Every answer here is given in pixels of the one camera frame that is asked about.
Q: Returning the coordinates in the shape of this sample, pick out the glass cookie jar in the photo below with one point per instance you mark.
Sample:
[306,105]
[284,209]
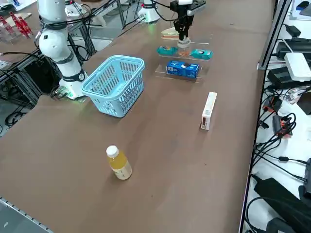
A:
[184,51]

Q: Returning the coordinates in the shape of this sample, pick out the blue Oreo cookie box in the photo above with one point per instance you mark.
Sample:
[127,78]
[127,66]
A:
[183,69]

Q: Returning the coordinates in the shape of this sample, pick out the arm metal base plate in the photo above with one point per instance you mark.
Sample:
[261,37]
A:
[155,21]
[70,94]

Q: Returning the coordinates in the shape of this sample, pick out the clear acrylic display shelf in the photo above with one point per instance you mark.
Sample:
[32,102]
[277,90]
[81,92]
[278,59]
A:
[201,41]

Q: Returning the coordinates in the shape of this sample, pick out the red items display rack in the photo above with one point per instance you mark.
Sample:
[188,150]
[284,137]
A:
[19,28]

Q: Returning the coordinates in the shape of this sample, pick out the white box device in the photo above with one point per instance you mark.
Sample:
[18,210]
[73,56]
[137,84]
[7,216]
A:
[297,66]

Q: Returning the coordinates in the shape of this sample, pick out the round metal jar lid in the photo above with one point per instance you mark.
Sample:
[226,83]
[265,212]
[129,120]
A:
[184,42]

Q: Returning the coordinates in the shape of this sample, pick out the teal snack packet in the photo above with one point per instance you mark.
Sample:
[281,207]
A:
[201,54]
[166,50]

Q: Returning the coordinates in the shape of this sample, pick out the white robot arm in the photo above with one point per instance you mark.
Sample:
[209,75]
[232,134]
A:
[149,11]
[53,43]

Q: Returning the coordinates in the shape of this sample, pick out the black power strip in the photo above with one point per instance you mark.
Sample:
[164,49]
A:
[295,47]

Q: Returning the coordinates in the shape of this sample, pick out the yellow juice bottle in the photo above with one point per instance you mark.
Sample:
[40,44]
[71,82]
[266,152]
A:
[120,165]

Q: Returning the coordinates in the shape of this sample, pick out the triangular wrapped sandwich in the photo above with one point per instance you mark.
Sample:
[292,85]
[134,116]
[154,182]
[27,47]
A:
[170,33]

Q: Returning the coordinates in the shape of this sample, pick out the black power adapter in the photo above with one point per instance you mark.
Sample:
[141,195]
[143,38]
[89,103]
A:
[280,76]

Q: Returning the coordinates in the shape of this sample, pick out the large black power brick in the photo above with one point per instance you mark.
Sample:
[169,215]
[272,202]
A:
[277,194]

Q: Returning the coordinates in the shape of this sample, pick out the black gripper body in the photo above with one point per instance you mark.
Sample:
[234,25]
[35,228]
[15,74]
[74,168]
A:
[185,12]

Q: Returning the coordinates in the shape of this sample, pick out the aluminium frame profile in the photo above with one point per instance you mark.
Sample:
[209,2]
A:
[272,36]

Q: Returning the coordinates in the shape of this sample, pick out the white cracker box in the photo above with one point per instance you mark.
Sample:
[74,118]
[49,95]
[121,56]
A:
[209,109]

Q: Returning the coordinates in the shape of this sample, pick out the light blue plastic basket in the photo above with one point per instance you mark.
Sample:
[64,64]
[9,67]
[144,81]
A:
[114,97]

